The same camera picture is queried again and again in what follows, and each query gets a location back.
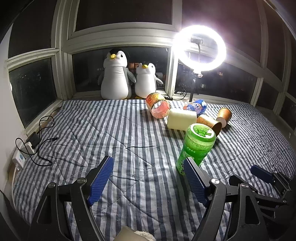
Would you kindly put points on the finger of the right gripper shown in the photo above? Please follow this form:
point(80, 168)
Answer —
point(269, 175)
point(259, 196)

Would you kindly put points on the green tea cup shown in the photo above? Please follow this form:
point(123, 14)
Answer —
point(198, 142)

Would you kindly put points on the near copper paper cup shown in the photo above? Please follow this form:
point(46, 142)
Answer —
point(215, 125)

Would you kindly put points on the copper paper cup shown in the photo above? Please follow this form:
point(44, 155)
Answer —
point(215, 125)
point(223, 116)

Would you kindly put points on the far copper paper cup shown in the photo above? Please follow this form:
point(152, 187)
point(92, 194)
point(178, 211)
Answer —
point(223, 116)

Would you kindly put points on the blue pink plastic cup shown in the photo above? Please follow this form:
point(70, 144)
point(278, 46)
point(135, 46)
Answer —
point(199, 106)

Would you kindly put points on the cream plastic cup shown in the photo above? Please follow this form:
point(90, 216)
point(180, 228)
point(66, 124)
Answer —
point(181, 119)

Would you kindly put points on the white power strip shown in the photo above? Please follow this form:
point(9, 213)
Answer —
point(22, 154)

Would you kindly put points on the black power adapter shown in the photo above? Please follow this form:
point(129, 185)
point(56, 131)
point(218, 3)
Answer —
point(34, 139)

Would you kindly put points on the striped quilt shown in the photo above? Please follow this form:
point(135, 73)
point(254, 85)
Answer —
point(145, 191)

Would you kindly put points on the large plush penguin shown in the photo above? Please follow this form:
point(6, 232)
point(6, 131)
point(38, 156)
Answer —
point(116, 78)

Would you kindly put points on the small plush penguin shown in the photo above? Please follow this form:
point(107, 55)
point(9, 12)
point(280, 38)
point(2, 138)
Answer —
point(146, 80)

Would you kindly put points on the ring light stand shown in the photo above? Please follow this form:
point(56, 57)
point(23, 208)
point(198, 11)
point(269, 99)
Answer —
point(195, 74)

